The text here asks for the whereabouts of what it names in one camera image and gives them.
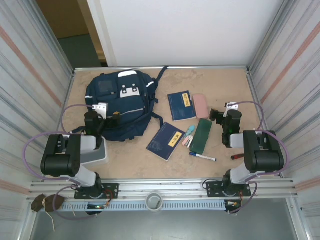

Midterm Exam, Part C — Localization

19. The navy blue backpack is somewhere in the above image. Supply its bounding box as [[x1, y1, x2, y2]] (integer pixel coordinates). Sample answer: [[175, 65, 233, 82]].
[[70, 65, 170, 143]]

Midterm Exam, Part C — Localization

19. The pink pencil case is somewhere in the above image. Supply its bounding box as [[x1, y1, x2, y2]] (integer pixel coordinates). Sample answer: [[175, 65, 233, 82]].
[[192, 93, 210, 120]]

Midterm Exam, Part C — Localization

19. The green pencil case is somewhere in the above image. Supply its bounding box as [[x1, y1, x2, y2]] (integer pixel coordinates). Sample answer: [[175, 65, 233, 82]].
[[189, 118, 213, 155]]

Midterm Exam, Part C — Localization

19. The blue notebook yellow label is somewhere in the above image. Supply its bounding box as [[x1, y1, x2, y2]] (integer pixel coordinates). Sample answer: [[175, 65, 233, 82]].
[[167, 89, 197, 123], [146, 121, 186, 162]]

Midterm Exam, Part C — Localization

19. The pink stapler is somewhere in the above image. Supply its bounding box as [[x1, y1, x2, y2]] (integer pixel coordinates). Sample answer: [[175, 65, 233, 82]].
[[181, 134, 195, 148]]

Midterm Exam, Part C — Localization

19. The blue white marker pen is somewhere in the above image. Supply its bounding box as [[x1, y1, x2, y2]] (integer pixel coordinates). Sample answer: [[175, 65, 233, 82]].
[[189, 151, 217, 162]]

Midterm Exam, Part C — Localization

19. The white grey plastic stand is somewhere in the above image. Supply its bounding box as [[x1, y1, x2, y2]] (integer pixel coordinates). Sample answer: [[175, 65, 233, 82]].
[[79, 139, 110, 166]]

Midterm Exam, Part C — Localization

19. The grey round cup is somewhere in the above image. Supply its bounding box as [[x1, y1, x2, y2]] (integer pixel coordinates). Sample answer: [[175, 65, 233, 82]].
[[145, 191, 164, 212]]

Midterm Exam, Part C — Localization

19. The brown cloth bundle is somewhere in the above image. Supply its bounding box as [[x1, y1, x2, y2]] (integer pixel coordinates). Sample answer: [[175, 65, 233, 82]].
[[31, 194, 66, 213]]

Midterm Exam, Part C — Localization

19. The brown wooden door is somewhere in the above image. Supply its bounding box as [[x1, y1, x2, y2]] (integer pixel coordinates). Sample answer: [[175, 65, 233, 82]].
[[35, 0, 106, 61]]

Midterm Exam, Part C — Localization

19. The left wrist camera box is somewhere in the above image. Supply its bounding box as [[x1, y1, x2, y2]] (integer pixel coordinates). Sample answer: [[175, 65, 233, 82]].
[[91, 102, 109, 119]]

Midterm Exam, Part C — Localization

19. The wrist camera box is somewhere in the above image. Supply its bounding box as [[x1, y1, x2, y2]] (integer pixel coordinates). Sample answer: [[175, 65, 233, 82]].
[[91, 102, 109, 119], [224, 101, 240, 118]]

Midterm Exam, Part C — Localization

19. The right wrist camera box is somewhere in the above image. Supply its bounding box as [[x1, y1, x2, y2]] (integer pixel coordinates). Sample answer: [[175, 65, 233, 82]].
[[224, 101, 240, 118]]

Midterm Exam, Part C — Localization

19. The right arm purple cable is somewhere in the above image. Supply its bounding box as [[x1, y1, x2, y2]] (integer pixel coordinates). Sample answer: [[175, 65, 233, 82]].
[[226, 100, 291, 216]]

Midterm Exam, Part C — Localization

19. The thin aluminium table rail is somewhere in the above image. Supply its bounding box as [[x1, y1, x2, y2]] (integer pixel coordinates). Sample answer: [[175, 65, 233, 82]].
[[73, 65, 251, 72]]

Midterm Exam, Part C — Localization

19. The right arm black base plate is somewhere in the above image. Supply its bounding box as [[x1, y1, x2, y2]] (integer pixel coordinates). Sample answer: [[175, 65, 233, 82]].
[[206, 179, 252, 199]]

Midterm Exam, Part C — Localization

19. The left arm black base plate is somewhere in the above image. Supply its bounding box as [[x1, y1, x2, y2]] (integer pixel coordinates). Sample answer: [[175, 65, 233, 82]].
[[74, 183, 120, 200]]

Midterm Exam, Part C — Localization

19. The aluminium mounting rail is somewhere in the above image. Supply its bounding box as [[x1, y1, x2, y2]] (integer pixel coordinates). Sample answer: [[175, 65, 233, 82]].
[[26, 177, 300, 201]]

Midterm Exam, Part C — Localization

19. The white slotted cable duct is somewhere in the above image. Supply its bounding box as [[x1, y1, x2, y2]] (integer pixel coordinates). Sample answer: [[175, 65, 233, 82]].
[[61, 200, 227, 211]]

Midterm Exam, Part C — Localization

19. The thin beige string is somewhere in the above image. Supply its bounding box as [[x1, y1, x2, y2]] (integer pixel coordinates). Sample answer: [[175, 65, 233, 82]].
[[45, 211, 56, 233]]

